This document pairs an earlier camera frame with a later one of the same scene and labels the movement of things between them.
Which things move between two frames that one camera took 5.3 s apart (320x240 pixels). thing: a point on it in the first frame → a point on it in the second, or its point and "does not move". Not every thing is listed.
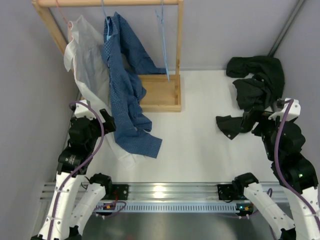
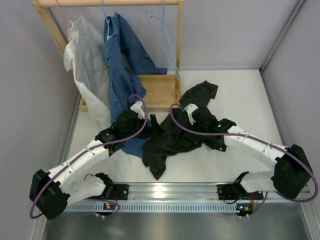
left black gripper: [109, 124] → [156, 130]
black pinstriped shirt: [262, 82] → [174, 139]
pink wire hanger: [70, 23] does not move
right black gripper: [256, 115] → [192, 126]
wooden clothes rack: [163, 91] does not move
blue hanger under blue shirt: [108, 37] does not move
